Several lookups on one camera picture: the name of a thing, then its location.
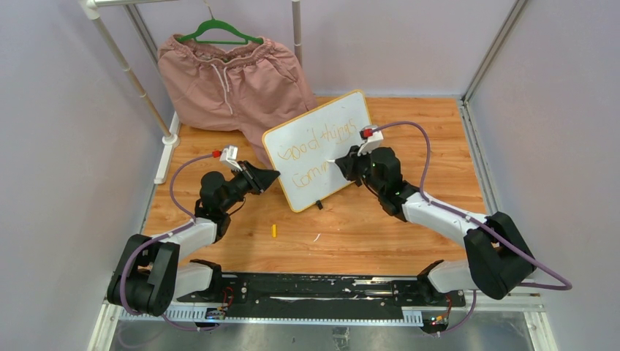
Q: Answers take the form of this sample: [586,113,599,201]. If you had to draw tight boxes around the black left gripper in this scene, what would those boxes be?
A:
[220,162,280,213]

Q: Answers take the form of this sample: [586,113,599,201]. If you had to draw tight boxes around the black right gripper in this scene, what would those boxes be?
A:
[337,143,385,195]

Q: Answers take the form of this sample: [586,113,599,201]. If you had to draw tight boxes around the yellow-framed whiteboard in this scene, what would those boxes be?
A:
[262,90,371,213]

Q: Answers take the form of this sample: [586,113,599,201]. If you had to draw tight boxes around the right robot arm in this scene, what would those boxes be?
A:
[334,146,536,306]

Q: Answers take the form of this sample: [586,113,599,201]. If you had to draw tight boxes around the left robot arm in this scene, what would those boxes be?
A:
[106,161,280,317]

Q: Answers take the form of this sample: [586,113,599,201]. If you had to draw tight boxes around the pink shorts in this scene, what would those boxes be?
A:
[158,34,317,167]

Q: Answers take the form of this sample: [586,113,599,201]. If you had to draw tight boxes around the green clothes hanger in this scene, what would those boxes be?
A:
[176,2,265,45]

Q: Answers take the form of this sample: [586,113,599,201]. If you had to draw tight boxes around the white clothes rack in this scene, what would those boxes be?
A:
[77,0,302,185]

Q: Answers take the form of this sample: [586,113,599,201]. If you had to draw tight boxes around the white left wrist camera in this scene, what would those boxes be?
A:
[219,145,242,172]

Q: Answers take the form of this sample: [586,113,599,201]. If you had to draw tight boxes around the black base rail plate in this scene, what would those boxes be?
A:
[170,273,466,327]

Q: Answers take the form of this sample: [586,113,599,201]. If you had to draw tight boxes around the aluminium frame post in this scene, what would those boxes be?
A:
[457,0,529,213]

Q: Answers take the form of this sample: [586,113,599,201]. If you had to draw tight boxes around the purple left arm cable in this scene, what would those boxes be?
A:
[119,151,222,333]

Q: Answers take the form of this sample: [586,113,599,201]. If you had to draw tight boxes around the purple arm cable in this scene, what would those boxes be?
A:
[119,151,222,333]
[371,121,573,335]

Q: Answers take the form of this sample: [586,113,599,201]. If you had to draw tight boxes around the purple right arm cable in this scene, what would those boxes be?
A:
[371,121,573,335]

